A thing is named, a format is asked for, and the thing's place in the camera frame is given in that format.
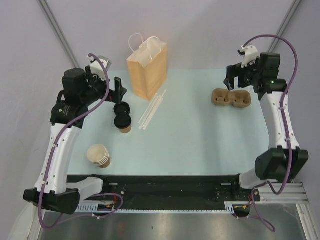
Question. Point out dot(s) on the left white cable duct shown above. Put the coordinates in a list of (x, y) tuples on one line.
[(95, 208)]

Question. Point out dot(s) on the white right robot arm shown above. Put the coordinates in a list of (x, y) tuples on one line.
[(284, 157)]

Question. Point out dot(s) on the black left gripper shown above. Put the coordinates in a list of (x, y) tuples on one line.
[(115, 96)]

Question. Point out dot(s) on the stack of brown paper cups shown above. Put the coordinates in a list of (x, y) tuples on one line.
[(99, 156)]

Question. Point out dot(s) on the brown cardboard cup carrier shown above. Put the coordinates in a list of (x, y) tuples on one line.
[(236, 98)]

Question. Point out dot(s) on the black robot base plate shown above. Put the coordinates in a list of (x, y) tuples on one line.
[(177, 193)]

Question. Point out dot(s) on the white cable duct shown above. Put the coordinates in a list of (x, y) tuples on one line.
[(95, 208), (238, 206)]

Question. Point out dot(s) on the black plastic cup lid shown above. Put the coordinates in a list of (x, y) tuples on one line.
[(122, 121)]

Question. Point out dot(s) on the stack of black cup lids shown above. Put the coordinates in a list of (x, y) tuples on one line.
[(122, 108)]

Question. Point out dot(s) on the brown paper takeout bag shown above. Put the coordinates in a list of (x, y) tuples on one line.
[(148, 66)]

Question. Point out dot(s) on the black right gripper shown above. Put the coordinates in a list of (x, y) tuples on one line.
[(237, 70)]

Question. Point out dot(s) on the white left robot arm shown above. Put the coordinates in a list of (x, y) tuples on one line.
[(52, 192)]

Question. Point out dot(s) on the right white cable duct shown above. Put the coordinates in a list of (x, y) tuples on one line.
[(238, 206)]

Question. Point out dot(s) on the single brown paper cup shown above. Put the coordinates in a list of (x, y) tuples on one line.
[(126, 130)]

